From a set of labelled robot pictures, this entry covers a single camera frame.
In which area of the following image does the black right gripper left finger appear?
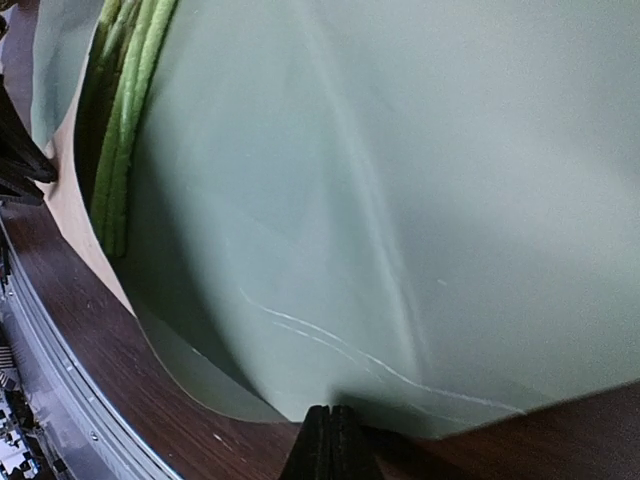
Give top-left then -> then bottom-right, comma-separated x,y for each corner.
282,405 -> 331,480

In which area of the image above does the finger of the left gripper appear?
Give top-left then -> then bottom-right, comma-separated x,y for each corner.
1,85 -> 58,200

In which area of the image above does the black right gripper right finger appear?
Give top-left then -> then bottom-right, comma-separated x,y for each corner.
330,405 -> 384,480

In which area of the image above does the yellow fake flower stem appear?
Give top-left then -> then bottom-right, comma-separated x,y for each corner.
90,1 -> 177,257

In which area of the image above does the green wrapping paper sheet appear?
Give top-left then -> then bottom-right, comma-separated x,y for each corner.
31,1 -> 639,438

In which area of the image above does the front aluminium rail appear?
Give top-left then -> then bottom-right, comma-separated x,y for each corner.
1,227 -> 180,479

